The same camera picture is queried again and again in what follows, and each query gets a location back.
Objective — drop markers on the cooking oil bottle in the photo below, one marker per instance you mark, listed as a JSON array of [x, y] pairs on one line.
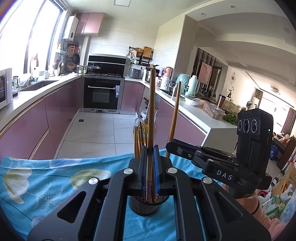
[[142, 120]]

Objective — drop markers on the brown tumbler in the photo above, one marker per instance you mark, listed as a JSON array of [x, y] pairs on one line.
[[221, 101]]

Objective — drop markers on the pink base cabinets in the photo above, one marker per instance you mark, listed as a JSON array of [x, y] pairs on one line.
[[129, 96], [34, 125]]

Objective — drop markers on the black wall rack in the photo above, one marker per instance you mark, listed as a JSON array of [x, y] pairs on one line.
[[138, 59]]

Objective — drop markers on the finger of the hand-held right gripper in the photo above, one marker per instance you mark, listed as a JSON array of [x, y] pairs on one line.
[[180, 150], [185, 142]]

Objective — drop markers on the mint green kettle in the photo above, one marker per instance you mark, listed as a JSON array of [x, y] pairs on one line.
[[182, 82]]

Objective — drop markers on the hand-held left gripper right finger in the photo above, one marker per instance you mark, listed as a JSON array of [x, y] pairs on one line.
[[157, 171]]

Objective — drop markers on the white kitchen countertop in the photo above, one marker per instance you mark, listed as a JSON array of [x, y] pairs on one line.
[[27, 95]]

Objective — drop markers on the wooden cutting board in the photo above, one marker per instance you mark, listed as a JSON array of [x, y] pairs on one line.
[[147, 52]]

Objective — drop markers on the green leafy vegetables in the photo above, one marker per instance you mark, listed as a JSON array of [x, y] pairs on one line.
[[231, 119]]

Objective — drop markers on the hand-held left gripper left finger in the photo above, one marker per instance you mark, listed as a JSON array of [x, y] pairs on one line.
[[144, 185]]

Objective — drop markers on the steel steamer pot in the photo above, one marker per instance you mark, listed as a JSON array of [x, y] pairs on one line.
[[147, 75]]

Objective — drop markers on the clear plastic container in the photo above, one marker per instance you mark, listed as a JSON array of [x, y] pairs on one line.
[[214, 110]]

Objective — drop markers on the wok with lid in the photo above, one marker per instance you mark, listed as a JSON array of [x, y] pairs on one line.
[[93, 68]]

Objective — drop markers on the pink curtain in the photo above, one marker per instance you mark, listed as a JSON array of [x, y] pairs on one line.
[[288, 120]]

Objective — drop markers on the kitchen window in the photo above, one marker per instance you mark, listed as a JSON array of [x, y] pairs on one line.
[[27, 34]]

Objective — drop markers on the black range hood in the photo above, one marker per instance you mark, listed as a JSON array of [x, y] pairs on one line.
[[107, 63]]

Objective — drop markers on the black mesh utensil holder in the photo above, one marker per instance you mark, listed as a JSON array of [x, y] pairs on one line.
[[148, 208]]

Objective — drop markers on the person's right hand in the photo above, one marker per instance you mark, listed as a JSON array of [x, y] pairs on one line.
[[246, 205]]

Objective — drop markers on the black built-in oven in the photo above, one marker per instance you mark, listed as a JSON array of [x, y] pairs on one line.
[[101, 95]]

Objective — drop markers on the pink wall cabinet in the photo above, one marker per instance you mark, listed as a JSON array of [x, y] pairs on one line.
[[90, 23]]

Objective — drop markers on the white plastic bag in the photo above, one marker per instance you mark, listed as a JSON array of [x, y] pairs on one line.
[[192, 101]]

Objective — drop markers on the steel vacuum flask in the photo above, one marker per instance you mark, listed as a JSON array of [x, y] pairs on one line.
[[174, 90]]

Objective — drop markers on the cardboard box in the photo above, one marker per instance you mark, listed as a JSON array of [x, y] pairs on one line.
[[285, 183]]

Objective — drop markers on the blue bin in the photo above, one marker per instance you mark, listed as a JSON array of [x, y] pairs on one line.
[[274, 153]]

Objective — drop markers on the hanging black pan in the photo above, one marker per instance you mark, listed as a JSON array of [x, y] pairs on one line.
[[75, 59]]

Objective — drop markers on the silver rice cooker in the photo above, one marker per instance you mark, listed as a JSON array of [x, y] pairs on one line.
[[134, 73]]

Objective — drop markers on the blue floral tablecloth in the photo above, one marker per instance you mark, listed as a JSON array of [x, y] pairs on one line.
[[46, 183]]

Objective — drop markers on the ceiling light panel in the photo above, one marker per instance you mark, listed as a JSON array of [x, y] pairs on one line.
[[122, 2]]

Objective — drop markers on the white water heater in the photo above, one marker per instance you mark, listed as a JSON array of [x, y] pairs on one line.
[[70, 27]]

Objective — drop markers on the white microwave oven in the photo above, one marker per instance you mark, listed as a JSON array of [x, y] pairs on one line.
[[4, 88]]

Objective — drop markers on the pink kettle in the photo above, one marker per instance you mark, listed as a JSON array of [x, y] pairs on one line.
[[168, 71]]

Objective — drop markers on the framed wall painting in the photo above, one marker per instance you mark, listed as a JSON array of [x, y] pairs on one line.
[[205, 73]]

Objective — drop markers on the mint green thermos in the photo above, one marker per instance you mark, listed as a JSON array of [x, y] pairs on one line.
[[192, 85]]

